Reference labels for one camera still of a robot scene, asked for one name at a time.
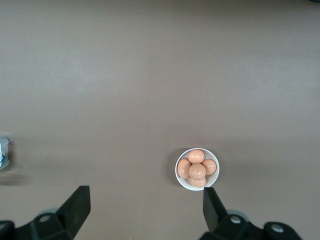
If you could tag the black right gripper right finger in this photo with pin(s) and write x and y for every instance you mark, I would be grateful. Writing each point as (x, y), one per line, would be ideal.
(215, 217)

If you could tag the brown egg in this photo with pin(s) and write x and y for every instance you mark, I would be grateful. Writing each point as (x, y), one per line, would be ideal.
(198, 183)
(197, 171)
(196, 155)
(182, 168)
(211, 167)

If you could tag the clear plastic egg box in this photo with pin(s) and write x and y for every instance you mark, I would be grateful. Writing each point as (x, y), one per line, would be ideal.
(3, 140)

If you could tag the white round bowl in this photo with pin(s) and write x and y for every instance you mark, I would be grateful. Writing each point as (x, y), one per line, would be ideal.
(186, 184)

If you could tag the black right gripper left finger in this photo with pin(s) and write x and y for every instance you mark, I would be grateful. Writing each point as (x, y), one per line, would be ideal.
(72, 212)

